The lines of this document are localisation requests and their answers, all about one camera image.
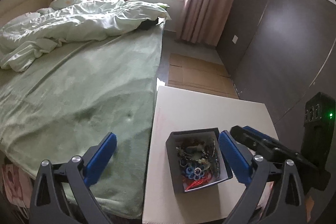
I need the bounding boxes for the red string bracelet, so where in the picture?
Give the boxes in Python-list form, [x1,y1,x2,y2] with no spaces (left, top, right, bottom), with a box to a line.
[183,173,215,191]

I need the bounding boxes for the black jewelry box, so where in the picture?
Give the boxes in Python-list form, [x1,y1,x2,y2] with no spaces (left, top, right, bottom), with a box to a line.
[166,128,233,194]

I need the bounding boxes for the dark stone bead bracelet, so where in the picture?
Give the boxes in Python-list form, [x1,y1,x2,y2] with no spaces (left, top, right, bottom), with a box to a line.
[176,137,219,177]

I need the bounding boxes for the blue flower ornament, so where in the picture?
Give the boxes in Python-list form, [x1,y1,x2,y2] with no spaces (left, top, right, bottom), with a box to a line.
[185,165,205,181]

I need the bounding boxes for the green bed sheet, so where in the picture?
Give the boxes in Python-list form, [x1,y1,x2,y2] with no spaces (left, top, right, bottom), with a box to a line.
[1,24,163,219]

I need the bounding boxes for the flattened cardboard sheets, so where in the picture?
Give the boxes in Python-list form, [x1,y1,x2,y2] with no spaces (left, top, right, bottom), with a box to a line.
[168,53,238,99]

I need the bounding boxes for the light green duvet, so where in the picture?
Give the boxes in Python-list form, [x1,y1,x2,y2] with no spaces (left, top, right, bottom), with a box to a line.
[1,0,170,72]

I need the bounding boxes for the black garment on bed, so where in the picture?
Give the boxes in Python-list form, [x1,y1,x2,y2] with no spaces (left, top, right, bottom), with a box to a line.
[137,18,158,31]

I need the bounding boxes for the wall socket plate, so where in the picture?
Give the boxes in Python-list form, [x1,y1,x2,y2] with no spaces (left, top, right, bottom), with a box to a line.
[232,35,238,44]

